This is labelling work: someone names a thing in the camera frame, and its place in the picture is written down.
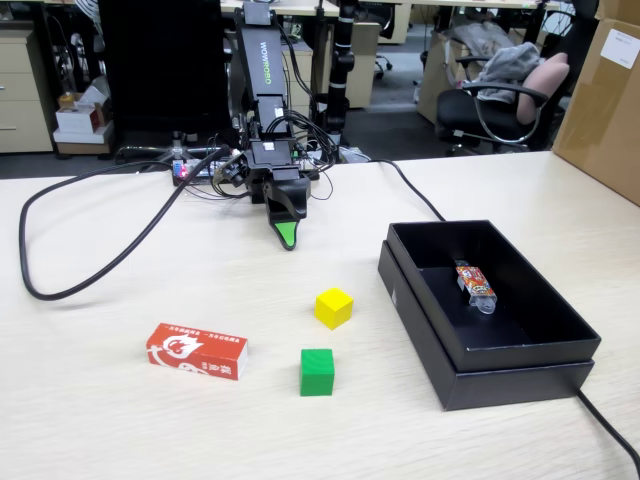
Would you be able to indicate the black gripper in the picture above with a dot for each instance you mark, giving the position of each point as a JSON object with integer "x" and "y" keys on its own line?
{"x": 270, "y": 160}

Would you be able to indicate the yellow wooden cube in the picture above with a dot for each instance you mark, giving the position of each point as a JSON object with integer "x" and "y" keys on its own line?
{"x": 332, "y": 310}

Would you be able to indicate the green wooden cube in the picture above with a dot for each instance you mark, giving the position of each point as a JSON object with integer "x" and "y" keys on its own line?
{"x": 316, "y": 372}

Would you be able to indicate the red and white carton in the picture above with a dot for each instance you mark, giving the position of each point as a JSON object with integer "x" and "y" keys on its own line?
{"x": 190, "y": 350}

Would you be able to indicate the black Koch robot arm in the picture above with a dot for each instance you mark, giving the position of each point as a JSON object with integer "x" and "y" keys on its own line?
{"x": 257, "y": 60}

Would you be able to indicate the beige cardboard box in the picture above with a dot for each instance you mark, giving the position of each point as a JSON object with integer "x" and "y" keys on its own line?
{"x": 432, "y": 75}

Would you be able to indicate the flat white box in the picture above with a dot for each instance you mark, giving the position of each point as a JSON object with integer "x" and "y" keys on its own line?
{"x": 85, "y": 137}

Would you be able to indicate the white box with red print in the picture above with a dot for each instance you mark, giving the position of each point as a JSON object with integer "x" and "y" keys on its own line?
{"x": 75, "y": 120}

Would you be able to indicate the black cardboard box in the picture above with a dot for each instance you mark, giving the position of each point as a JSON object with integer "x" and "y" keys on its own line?
{"x": 525, "y": 280}

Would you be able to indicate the black open box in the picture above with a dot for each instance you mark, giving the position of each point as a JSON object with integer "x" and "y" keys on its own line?
{"x": 515, "y": 387}

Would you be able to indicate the large brown cardboard box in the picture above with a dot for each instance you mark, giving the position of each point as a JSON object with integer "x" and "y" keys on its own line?
{"x": 600, "y": 125}

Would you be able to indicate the small brown cardboard box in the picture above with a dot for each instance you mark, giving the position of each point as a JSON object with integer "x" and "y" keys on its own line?
{"x": 620, "y": 10}

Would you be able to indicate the controller board with LEDs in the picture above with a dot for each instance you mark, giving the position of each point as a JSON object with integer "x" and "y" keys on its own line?
{"x": 182, "y": 172}

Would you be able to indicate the beige drawer cabinet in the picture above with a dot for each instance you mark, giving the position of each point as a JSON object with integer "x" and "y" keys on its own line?
{"x": 22, "y": 100}
{"x": 306, "y": 65}

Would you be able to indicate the black jointed pole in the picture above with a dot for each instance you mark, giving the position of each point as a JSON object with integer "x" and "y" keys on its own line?
{"x": 341, "y": 60}

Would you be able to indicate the large black office chair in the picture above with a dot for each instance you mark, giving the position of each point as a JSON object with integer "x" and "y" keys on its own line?
{"x": 160, "y": 65}

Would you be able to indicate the black armrest office chair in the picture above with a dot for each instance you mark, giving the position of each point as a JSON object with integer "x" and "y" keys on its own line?
{"x": 460, "y": 110}

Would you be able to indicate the beige desk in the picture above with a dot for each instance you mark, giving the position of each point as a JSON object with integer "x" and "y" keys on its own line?
{"x": 300, "y": 7}

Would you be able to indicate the black swivel chair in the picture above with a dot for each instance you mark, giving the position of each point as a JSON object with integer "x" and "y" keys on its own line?
{"x": 385, "y": 25}

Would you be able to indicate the grey garment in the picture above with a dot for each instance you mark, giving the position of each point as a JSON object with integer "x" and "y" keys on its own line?
{"x": 510, "y": 65}

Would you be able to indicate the person in striped shirt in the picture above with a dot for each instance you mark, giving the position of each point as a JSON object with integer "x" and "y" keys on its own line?
{"x": 90, "y": 10}

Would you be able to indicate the pink cushion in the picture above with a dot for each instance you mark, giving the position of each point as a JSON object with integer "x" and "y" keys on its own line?
{"x": 545, "y": 80}

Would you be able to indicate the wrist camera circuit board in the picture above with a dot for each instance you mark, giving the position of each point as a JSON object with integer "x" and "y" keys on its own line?
{"x": 231, "y": 172}

